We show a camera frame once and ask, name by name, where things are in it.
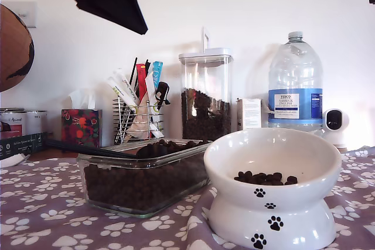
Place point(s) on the tall clear kibble jar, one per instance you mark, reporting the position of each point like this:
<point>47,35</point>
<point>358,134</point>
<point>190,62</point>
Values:
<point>205,121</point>

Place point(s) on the small brown kibble portion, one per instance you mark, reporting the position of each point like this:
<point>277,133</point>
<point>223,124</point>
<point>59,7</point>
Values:
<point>263,179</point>

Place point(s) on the black clip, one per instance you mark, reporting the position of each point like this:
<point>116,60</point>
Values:
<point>162,90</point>

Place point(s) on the white wall switch plate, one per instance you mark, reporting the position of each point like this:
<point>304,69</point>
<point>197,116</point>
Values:
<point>27,15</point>

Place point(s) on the brown globe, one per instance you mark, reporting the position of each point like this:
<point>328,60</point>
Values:
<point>14,51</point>

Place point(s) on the red sachet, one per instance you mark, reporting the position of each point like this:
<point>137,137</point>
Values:
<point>142,83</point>

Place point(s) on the small white round camera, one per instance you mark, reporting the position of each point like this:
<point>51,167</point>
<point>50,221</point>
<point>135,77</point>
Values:
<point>335,121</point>

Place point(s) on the white sachet green print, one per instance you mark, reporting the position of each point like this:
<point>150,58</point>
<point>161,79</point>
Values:
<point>124,84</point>
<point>115,89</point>

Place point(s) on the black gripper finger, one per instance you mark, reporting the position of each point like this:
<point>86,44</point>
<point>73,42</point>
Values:
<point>117,1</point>

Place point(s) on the beige pouch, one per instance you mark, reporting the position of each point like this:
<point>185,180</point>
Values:
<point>140,121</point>

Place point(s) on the blue sachet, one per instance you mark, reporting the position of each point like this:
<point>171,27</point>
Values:
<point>158,70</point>

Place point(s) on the large clear water bottle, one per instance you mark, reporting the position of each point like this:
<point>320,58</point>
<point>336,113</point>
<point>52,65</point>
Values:
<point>293,106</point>

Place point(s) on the small white carton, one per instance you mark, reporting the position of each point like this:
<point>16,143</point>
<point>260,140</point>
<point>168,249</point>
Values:
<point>249,113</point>

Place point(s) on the floral tissue box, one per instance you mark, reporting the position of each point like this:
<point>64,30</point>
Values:
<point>82,127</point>

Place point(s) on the dark printed cardboard box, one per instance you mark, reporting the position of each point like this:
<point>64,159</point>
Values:
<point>23,144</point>

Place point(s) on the white labelled tin can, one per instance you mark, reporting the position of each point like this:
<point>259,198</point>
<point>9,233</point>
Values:
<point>14,121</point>
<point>36,121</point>

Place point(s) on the black plastic measuring scoop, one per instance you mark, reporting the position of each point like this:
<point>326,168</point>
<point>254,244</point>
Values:
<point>88,148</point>

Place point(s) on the grey paw print cloth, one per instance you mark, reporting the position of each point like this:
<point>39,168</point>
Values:
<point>44,226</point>

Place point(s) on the rectangular glass food container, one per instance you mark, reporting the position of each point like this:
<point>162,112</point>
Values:
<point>126,165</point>

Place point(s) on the white paw print bowl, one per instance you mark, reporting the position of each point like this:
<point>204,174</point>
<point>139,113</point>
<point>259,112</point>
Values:
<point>263,203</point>

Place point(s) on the black straw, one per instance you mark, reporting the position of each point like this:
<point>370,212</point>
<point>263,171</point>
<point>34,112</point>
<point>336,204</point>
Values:
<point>134,71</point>

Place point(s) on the plain white sachet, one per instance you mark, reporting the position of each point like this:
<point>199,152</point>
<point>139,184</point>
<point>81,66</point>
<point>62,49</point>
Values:
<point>150,89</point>

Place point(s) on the brown cat kibble heap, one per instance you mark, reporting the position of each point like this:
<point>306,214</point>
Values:
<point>140,185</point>

